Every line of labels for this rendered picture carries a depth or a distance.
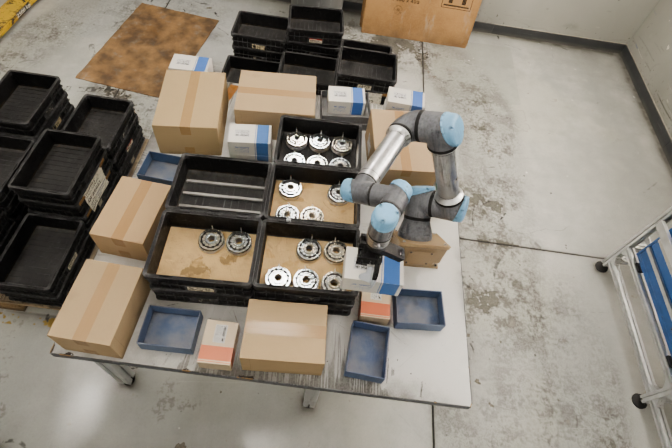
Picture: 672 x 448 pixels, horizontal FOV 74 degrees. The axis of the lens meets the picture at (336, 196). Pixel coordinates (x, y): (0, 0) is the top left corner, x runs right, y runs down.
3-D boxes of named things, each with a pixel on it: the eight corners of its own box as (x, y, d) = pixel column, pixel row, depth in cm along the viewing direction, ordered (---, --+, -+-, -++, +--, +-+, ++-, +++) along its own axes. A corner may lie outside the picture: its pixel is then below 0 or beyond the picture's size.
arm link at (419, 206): (409, 210, 204) (413, 181, 202) (438, 216, 197) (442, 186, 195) (399, 214, 194) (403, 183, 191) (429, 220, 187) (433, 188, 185)
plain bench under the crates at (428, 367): (419, 185, 320) (450, 114, 264) (423, 434, 227) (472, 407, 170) (197, 153, 316) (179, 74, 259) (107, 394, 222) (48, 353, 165)
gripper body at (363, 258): (356, 245, 150) (361, 227, 140) (381, 249, 150) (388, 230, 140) (354, 266, 145) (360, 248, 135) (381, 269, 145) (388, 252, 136)
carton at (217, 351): (209, 325, 177) (207, 319, 171) (240, 329, 178) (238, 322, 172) (199, 367, 168) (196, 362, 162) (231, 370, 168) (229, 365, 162)
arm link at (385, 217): (405, 206, 127) (394, 229, 122) (397, 226, 136) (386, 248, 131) (380, 195, 129) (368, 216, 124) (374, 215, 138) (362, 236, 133)
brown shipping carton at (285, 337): (324, 319, 184) (328, 305, 171) (321, 375, 171) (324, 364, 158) (251, 313, 182) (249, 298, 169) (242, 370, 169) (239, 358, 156)
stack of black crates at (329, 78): (334, 94, 345) (339, 58, 317) (330, 122, 327) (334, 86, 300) (282, 87, 344) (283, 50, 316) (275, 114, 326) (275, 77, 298)
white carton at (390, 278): (397, 265, 163) (403, 253, 156) (397, 296, 156) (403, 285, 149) (343, 258, 162) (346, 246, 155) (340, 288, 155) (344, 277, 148)
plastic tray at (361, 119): (367, 99, 256) (368, 92, 252) (370, 124, 245) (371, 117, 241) (320, 96, 253) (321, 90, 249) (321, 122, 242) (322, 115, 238)
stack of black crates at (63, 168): (75, 178, 276) (44, 127, 239) (124, 185, 277) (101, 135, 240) (44, 234, 252) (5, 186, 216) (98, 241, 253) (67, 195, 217)
